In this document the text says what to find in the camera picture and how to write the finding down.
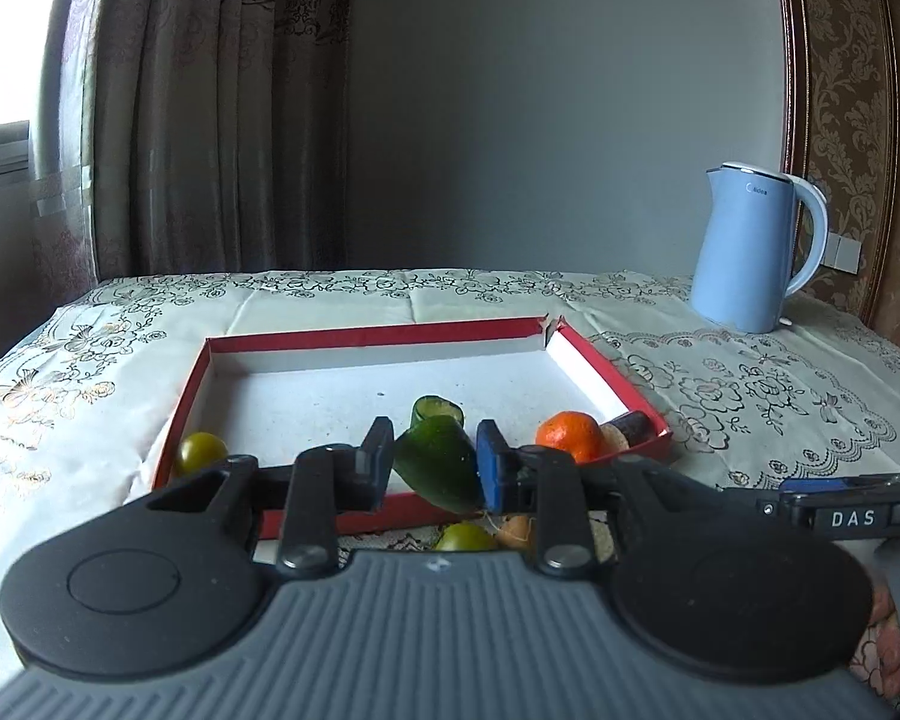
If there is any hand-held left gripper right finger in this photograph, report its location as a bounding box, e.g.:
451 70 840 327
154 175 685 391
475 418 728 578

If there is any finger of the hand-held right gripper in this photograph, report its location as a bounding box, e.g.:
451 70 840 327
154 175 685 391
756 493 900 541
780 472 900 505

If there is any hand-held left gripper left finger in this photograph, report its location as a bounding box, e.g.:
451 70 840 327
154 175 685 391
146 416 397 571

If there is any green pointed cucumber piece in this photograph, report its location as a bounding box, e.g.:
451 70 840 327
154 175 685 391
392 415 487 512

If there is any green cucumber cylinder piece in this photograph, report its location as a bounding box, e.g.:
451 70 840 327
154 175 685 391
411 395 466 428

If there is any red shallow cardboard box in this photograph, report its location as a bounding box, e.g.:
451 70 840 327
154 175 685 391
152 315 674 541

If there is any large orange tangerine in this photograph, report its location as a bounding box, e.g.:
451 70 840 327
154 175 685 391
535 410 605 464

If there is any dark eggplant piece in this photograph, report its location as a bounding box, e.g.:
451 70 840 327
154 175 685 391
598 412 659 458

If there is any green round fruit with stem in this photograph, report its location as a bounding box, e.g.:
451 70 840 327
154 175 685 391
175 431 230 477

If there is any brown round fruit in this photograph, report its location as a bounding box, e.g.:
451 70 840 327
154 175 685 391
495 514 535 550

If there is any light blue electric kettle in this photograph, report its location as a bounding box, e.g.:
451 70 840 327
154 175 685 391
690 161 830 335

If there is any brown curtain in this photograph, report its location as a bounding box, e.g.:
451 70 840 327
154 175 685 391
94 0 357 278

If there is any sheer patterned curtain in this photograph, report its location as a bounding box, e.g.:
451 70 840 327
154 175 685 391
30 0 132 308

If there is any white wall socket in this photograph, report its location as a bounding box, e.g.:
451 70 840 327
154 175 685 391
825 234 861 275

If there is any brown wooden wall frame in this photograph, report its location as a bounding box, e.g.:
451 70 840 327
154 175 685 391
772 0 900 361

